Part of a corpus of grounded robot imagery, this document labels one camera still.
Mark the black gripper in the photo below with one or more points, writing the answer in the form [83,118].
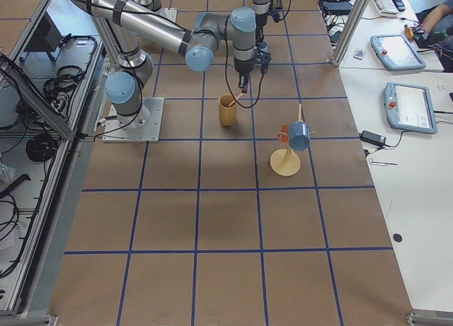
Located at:
[243,66]
[260,23]

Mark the light blue plastic cup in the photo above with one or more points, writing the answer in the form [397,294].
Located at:
[262,48]

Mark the bamboo cylinder holder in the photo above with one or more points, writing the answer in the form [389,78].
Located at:
[227,110]

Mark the orange mug on stand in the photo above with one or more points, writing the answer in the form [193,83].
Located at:
[283,134]

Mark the blue mug on stand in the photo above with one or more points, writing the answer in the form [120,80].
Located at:
[299,135]

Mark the wooden mug tree stand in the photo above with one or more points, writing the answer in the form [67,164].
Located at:
[286,162]

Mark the white keyboard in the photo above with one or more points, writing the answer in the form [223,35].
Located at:
[385,8]

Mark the upper teach pendant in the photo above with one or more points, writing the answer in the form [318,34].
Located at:
[396,53]

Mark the teach pendant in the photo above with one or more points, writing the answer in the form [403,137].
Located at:
[396,53]
[409,107]

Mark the black power adapter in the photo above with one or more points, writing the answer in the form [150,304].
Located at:
[373,138]

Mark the hex key tool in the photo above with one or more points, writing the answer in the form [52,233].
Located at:
[381,163]

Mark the lower teach pendant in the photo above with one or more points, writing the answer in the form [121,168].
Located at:
[409,107]

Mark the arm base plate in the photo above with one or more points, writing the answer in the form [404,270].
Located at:
[145,127]
[169,13]

